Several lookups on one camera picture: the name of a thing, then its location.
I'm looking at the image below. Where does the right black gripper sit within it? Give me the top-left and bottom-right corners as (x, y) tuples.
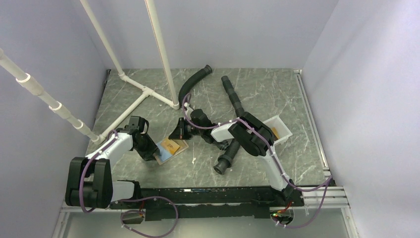
(168, 118), (203, 140)

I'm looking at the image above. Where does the tan leather card holder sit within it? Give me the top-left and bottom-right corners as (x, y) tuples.
(155, 137), (189, 165)

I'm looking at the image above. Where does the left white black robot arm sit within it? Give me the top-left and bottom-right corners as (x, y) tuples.
(65, 116), (160, 213)

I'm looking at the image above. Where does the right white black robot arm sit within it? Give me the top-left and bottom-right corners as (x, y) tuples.
(168, 109), (294, 206)

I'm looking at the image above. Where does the clear plastic card tray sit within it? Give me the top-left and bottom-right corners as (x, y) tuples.
(264, 116), (293, 145)

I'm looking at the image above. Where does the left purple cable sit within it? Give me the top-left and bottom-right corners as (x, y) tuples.
(78, 129), (179, 238)

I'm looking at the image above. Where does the left black corrugated hose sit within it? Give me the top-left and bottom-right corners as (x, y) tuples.
(178, 64), (230, 152)

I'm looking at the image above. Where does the black corrugated hose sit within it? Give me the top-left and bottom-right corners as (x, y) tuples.
(213, 75), (245, 176)
(178, 64), (230, 152)

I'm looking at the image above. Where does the white PVC pipe frame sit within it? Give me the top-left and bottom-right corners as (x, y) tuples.
(0, 0), (180, 146)

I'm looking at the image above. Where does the right black corrugated hose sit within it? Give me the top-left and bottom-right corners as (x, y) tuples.
(213, 75), (245, 176)

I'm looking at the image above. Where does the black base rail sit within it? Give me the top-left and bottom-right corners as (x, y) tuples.
(109, 186), (305, 221)

